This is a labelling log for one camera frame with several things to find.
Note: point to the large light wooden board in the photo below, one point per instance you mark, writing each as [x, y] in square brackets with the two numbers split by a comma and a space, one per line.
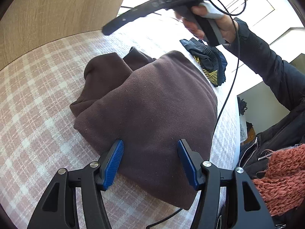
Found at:
[59, 12]

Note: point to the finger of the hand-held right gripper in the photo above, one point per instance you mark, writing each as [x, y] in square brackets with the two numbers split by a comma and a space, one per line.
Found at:
[147, 8]

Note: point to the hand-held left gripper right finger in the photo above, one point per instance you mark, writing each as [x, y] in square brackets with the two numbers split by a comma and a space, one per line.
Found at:
[188, 167]

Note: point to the brown fleece sweater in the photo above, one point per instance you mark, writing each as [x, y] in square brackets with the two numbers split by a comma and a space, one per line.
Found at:
[154, 105]

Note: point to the person's black zipper jacket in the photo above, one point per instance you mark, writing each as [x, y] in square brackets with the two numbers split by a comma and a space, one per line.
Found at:
[281, 133]

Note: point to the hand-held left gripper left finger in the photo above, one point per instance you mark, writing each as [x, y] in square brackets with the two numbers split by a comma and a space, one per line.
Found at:
[114, 165]

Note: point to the dark navy clothes pile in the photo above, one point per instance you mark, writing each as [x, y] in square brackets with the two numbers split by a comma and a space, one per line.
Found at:
[188, 45]

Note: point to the small black object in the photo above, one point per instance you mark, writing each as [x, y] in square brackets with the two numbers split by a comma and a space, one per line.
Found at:
[242, 105]

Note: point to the orange knitted scarf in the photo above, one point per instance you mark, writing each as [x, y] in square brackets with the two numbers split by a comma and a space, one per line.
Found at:
[283, 176]

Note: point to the person's right forearm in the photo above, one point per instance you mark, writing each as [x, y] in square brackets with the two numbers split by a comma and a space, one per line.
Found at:
[269, 62]

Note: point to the person's right hand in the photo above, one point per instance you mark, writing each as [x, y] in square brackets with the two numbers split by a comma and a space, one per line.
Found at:
[226, 28]

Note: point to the pink plaid cloth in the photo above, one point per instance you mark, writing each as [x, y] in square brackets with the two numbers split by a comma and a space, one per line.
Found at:
[43, 100]

